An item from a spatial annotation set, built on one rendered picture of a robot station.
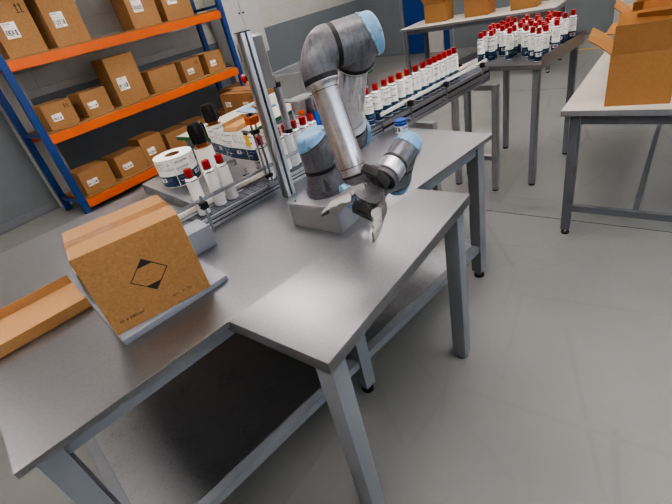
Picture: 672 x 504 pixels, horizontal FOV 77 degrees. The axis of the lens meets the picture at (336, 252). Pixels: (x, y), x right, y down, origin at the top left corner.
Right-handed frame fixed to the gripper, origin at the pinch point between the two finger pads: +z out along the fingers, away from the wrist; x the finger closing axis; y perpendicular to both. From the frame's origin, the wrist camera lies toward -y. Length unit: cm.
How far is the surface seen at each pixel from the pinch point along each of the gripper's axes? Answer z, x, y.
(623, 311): -84, -101, 110
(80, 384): 65, 44, 25
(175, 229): 18, 48, 15
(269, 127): -44, 64, 37
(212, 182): -17, 77, 50
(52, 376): 68, 56, 29
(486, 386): -16, -58, 104
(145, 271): 32, 49, 20
